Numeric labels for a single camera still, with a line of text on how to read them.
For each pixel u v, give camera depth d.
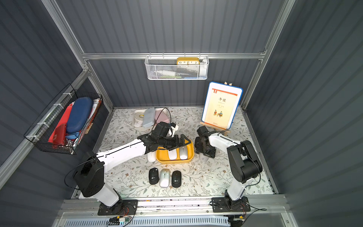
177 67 0.89
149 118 1.04
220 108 0.90
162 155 0.92
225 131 0.99
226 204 0.66
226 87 0.85
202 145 0.75
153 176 0.83
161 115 1.12
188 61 0.87
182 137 0.72
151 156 0.89
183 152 0.93
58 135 0.65
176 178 0.83
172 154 0.91
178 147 0.71
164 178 0.83
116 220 0.72
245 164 0.47
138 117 1.09
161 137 0.67
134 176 0.84
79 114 0.74
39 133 0.61
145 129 1.05
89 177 0.44
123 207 0.72
